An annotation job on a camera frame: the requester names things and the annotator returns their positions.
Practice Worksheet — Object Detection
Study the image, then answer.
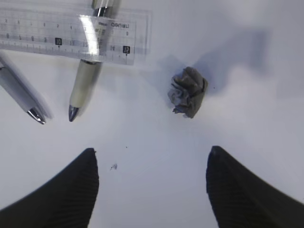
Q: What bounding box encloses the grey paper ball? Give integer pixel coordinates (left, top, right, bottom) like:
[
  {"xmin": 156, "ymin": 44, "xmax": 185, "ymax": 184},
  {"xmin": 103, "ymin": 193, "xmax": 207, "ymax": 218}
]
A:
[{"xmin": 168, "ymin": 66, "xmax": 208, "ymax": 119}]

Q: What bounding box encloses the clear plastic ruler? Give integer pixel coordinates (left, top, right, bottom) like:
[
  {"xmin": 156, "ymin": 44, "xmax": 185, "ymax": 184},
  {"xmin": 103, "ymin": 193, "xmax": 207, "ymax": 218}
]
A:
[{"xmin": 0, "ymin": 7, "xmax": 151, "ymax": 66}]

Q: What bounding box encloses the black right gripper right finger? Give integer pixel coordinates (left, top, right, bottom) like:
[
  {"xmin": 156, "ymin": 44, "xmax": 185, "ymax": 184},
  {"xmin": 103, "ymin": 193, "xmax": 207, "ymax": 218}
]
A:
[{"xmin": 206, "ymin": 146, "xmax": 304, "ymax": 228}]

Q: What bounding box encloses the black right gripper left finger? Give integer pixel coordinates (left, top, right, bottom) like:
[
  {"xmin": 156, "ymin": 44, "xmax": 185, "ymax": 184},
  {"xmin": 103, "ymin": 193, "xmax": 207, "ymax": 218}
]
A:
[{"xmin": 0, "ymin": 148, "xmax": 99, "ymax": 228}]

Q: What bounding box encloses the beige ballpoint pen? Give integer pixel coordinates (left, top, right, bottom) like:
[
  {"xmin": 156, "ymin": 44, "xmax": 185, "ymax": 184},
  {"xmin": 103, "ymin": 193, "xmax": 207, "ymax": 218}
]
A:
[{"xmin": 68, "ymin": 0, "xmax": 121, "ymax": 122}]

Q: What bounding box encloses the grey white ballpoint pen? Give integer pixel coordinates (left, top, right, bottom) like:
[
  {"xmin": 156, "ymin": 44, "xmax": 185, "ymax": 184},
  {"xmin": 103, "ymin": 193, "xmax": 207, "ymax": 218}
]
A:
[{"xmin": 0, "ymin": 58, "xmax": 46, "ymax": 125}]

